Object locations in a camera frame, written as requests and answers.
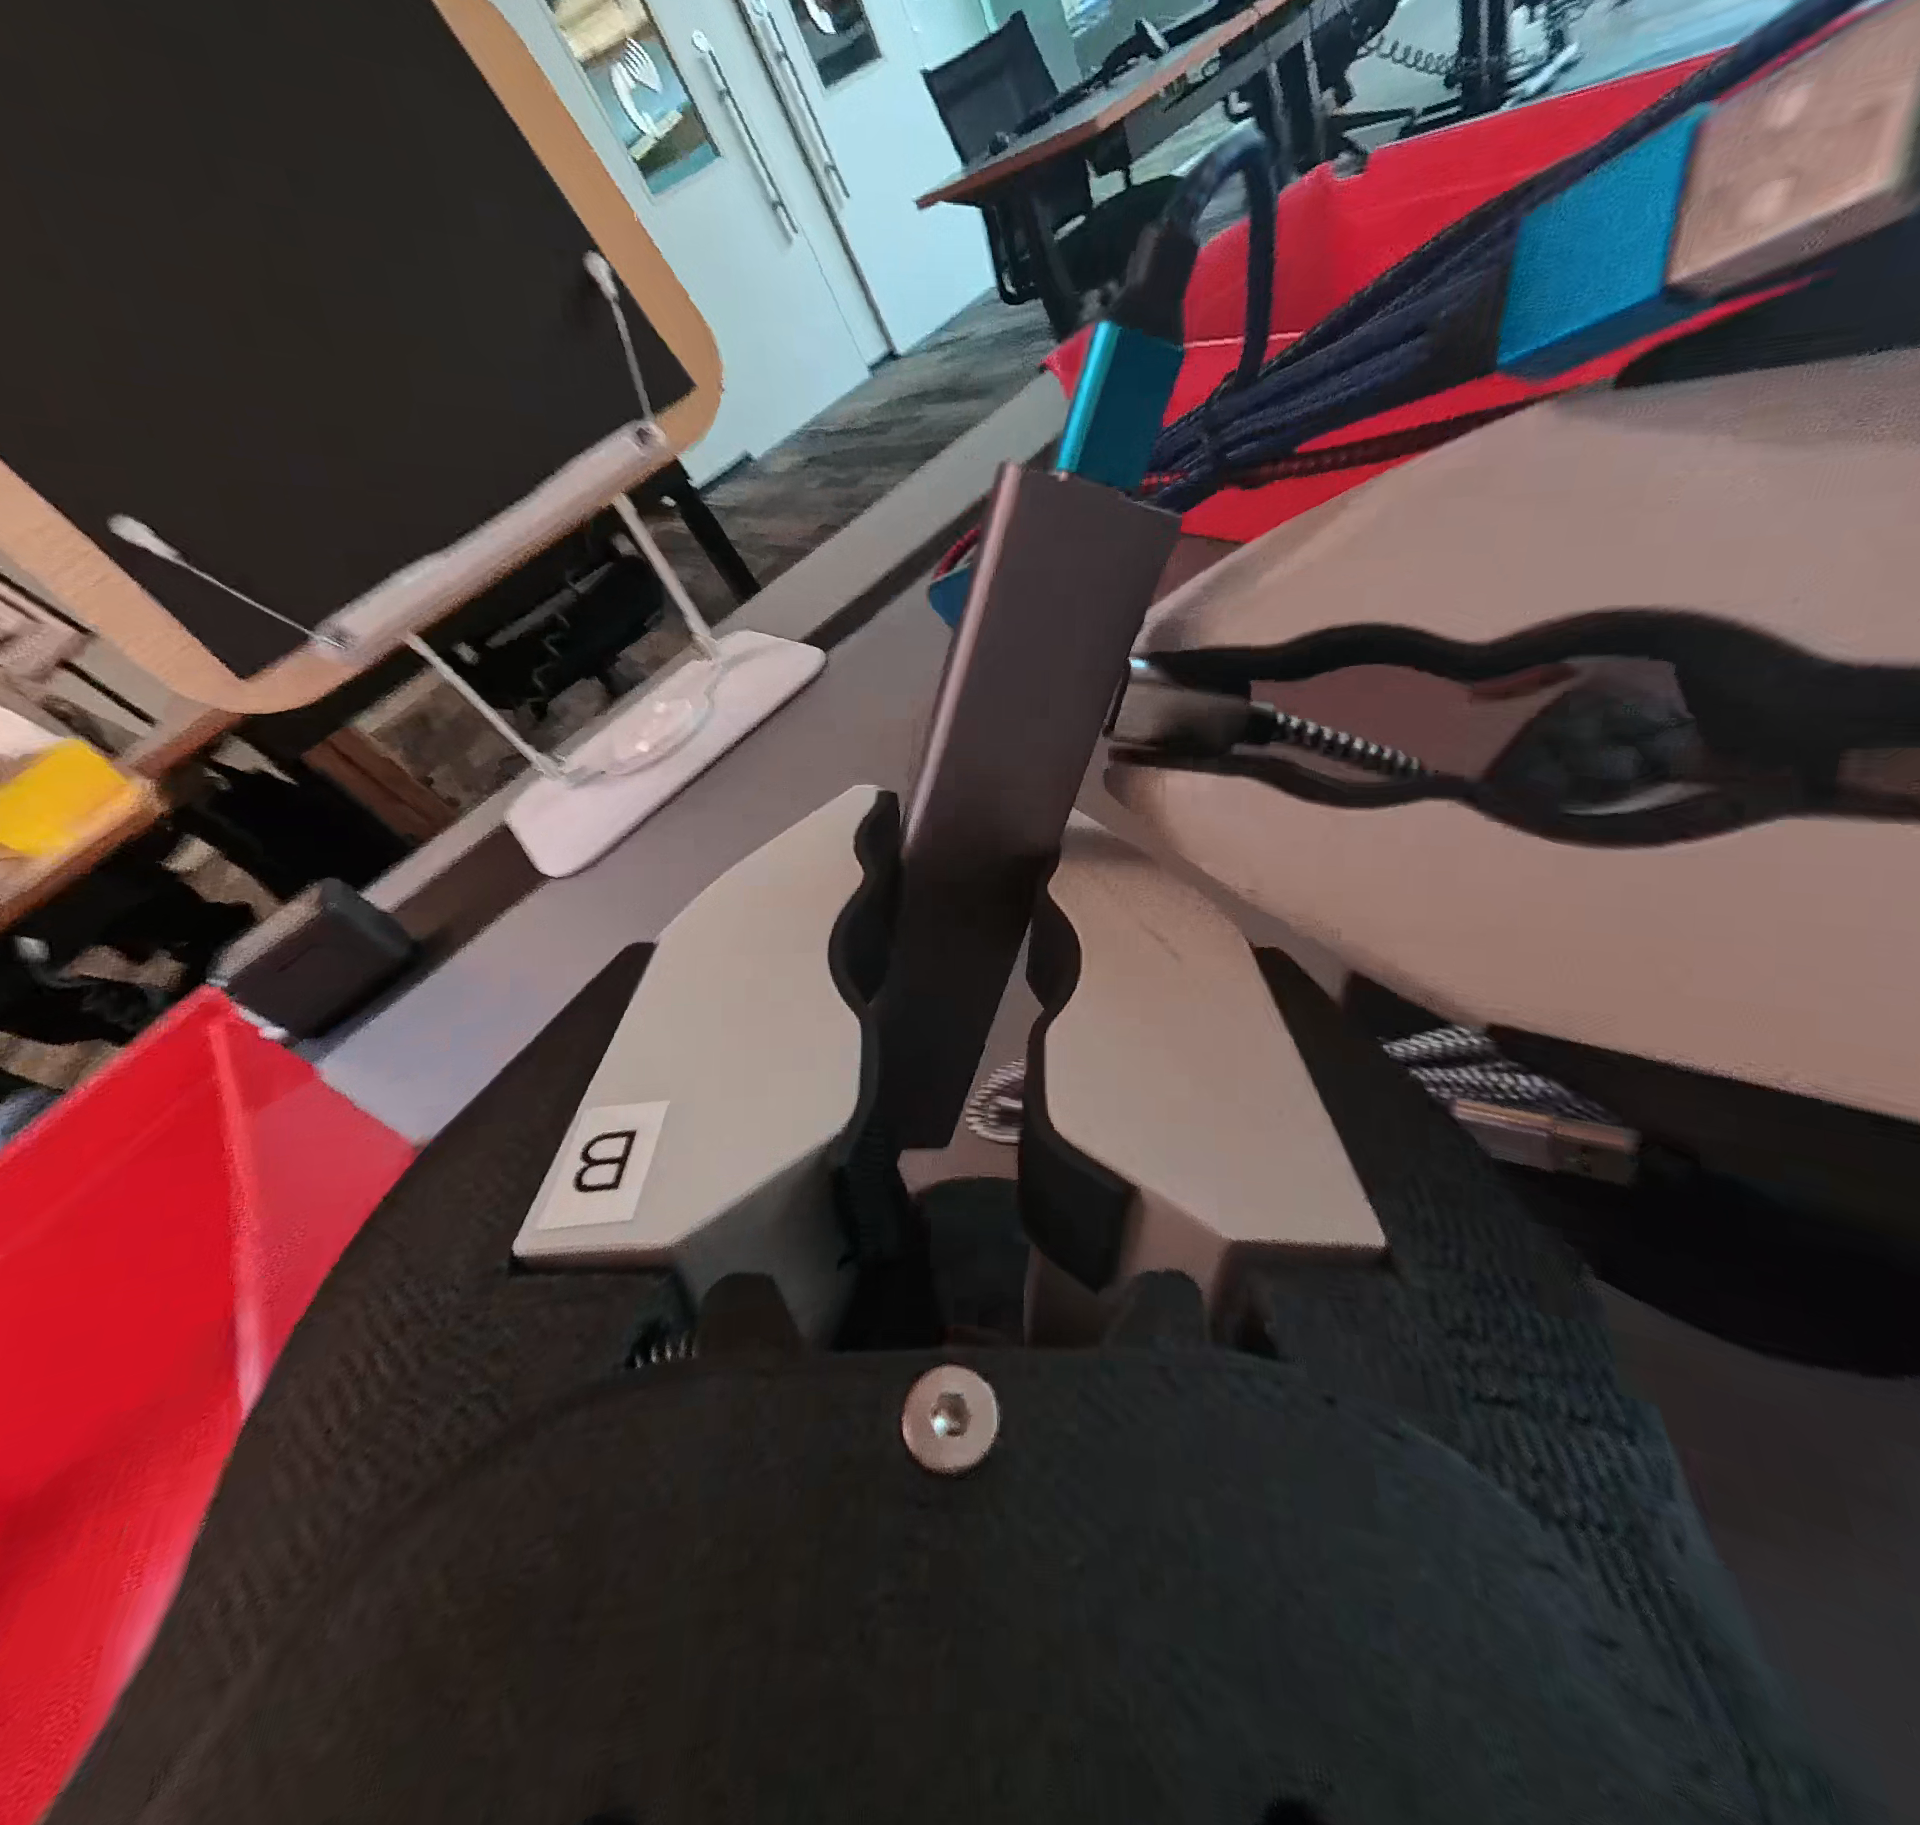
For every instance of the grey usb hub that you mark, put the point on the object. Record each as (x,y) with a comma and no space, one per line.
(1036,655)

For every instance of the red plastic bin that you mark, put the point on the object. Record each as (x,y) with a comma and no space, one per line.
(121,1331)
(1351,228)

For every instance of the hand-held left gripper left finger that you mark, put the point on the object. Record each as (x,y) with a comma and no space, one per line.
(721,1045)

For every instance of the white book stand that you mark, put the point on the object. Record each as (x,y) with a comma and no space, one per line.
(751,670)

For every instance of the grey charger cube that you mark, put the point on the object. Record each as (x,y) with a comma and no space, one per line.
(308,955)

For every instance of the yellow plastic bin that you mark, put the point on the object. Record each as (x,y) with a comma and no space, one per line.
(60,797)

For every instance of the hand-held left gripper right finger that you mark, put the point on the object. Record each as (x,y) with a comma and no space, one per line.
(1200,1091)

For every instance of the wooden desk black legs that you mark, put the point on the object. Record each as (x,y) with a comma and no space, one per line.
(1080,130)

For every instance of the black office chair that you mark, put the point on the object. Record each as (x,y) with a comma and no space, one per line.
(990,85)

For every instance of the black sheet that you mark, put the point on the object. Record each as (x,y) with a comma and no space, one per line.
(300,205)

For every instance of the white double door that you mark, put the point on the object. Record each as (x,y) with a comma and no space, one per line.
(817,295)

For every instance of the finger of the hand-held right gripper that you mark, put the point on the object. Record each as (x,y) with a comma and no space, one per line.
(1575,941)
(1575,506)

